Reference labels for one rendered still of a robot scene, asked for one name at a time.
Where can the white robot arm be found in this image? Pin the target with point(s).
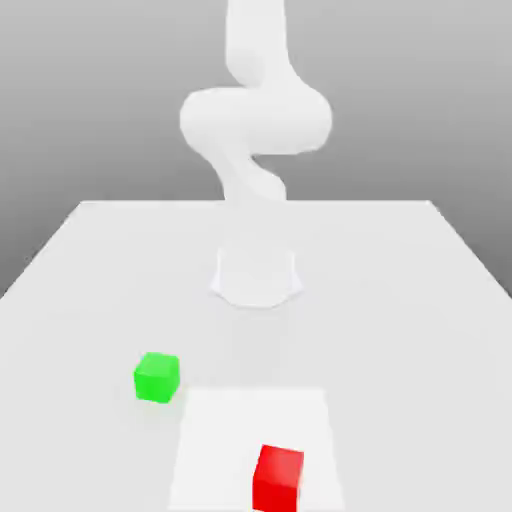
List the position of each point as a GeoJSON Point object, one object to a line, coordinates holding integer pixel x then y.
{"type": "Point", "coordinates": [256, 120]}

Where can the small green cube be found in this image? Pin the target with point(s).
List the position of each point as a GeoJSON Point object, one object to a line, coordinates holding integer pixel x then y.
{"type": "Point", "coordinates": [156, 378]}

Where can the small red cube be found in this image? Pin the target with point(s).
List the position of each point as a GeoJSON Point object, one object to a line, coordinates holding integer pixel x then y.
{"type": "Point", "coordinates": [276, 478]}

